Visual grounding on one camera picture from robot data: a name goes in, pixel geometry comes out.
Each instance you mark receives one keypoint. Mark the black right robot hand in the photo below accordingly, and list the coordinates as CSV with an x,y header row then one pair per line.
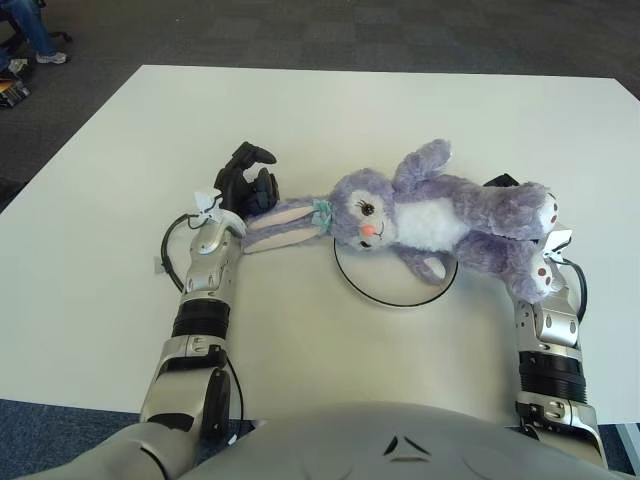
x,y
505,180

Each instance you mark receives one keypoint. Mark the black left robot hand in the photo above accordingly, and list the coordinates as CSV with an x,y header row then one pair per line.
x,y
235,190

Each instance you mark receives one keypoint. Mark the purple plush bunny doll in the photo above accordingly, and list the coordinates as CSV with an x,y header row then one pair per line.
x,y
425,220

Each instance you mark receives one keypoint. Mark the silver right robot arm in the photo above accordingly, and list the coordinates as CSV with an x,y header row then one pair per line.
x,y
555,325

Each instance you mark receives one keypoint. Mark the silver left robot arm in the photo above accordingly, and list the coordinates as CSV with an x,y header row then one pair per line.
x,y
210,270

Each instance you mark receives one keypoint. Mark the white plate black rim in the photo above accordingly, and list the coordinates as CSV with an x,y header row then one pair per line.
x,y
395,290

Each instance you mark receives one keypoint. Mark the white sneaker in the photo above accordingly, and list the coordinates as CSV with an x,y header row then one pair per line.
x,y
51,58

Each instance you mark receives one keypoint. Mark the yellow black box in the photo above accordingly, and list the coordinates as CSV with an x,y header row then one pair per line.
x,y
14,92

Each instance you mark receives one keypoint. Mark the person leg blue jeans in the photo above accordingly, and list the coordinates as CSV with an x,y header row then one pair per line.
x,y
35,25
4,57

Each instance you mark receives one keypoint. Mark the silver robot torso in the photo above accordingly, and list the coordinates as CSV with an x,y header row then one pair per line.
x,y
350,440

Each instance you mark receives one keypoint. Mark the white table leg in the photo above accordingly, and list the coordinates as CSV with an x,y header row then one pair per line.
x,y
630,447

